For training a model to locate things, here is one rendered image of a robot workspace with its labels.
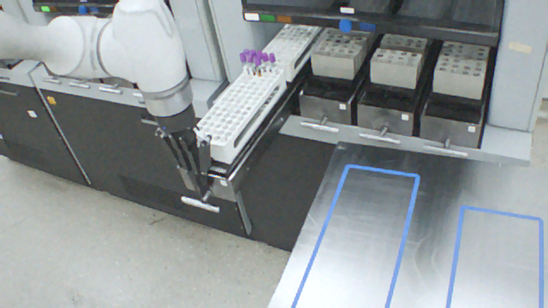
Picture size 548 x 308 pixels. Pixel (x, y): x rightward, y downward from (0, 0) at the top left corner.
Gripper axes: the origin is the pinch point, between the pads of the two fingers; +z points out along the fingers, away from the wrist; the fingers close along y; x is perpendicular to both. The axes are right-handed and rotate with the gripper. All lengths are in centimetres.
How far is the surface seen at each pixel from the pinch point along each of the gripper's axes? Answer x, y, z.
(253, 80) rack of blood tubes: -28.6, 0.7, -6.5
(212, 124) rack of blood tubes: -11.7, 2.1, -5.9
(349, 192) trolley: -4.8, -31.8, -2.0
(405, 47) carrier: -50, -31, -8
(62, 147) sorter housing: -33, 111, 46
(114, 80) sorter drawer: -33, 57, 4
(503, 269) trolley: 4, -61, -2
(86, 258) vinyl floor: -4, 88, 80
